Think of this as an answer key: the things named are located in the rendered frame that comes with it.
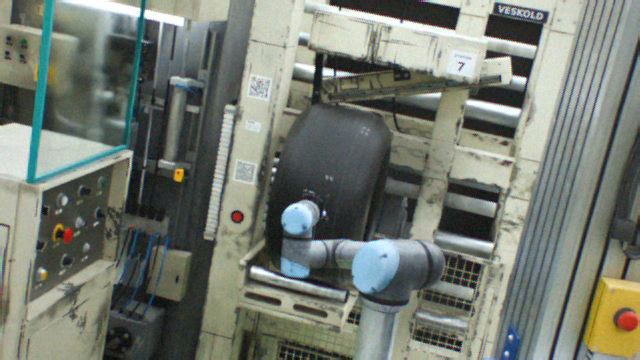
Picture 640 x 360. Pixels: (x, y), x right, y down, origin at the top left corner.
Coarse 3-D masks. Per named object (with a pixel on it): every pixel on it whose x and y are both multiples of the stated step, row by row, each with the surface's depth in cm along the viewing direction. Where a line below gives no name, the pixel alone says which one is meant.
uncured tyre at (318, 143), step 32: (320, 128) 269; (352, 128) 269; (384, 128) 279; (288, 160) 264; (320, 160) 262; (352, 160) 262; (384, 160) 301; (288, 192) 262; (320, 192) 260; (352, 192) 259; (320, 224) 261; (352, 224) 261
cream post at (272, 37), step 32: (256, 0) 273; (288, 0) 271; (256, 32) 275; (288, 32) 274; (256, 64) 277; (288, 64) 283; (256, 160) 284; (224, 192) 289; (256, 192) 286; (224, 224) 291; (256, 224) 291; (224, 256) 293; (224, 288) 296; (224, 320) 298; (224, 352) 301
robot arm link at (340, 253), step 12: (336, 240) 230; (348, 240) 233; (420, 240) 195; (336, 252) 224; (348, 252) 220; (432, 252) 192; (336, 264) 225; (348, 264) 221; (444, 264) 195; (432, 276) 191
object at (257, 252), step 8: (264, 240) 306; (256, 248) 296; (264, 248) 302; (248, 256) 286; (256, 256) 292; (264, 256) 305; (240, 264) 280; (248, 264) 282; (256, 264) 295; (264, 264) 308; (240, 272) 281; (248, 272) 284; (240, 280) 281; (248, 280) 287; (240, 288) 282
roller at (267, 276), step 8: (256, 272) 284; (264, 272) 284; (272, 272) 284; (256, 280) 285; (264, 280) 284; (272, 280) 283; (280, 280) 283; (288, 280) 282; (296, 280) 282; (304, 280) 282; (296, 288) 282; (304, 288) 281; (312, 288) 281; (320, 288) 281; (328, 288) 280; (336, 288) 281; (344, 288) 282; (320, 296) 282; (328, 296) 280; (336, 296) 280; (344, 296) 279
